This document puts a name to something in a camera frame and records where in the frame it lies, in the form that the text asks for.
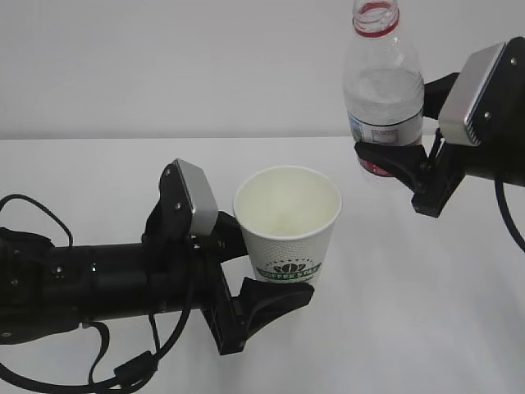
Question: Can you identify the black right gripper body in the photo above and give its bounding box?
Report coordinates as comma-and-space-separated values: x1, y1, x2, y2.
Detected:
412, 36, 524, 218

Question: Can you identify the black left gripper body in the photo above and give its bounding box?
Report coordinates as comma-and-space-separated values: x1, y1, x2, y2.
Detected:
141, 233, 249, 355

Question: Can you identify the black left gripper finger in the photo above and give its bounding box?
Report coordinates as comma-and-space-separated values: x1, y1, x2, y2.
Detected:
212, 211, 248, 263
240, 278, 314, 339

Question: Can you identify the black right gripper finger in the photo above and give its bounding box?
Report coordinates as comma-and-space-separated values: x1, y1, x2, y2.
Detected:
422, 72, 459, 120
354, 142, 428, 192

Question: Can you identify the clear water bottle red label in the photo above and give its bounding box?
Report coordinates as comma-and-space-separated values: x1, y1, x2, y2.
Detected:
342, 0, 426, 186

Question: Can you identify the white paper cup green logo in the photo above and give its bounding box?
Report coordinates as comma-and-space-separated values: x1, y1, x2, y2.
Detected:
232, 165, 343, 285

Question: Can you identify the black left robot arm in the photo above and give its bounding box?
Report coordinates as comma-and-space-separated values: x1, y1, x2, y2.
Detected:
1, 213, 314, 355

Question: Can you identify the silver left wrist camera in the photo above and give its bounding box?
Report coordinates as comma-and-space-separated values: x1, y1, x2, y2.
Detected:
174, 158, 218, 236

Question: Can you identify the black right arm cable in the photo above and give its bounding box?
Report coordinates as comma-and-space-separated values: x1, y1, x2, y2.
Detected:
495, 178, 525, 252

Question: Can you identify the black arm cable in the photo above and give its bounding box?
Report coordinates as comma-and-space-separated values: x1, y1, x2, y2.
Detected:
0, 194, 196, 394
495, 178, 525, 252

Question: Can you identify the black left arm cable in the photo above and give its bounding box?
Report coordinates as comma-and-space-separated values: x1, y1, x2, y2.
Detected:
0, 194, 196, 394

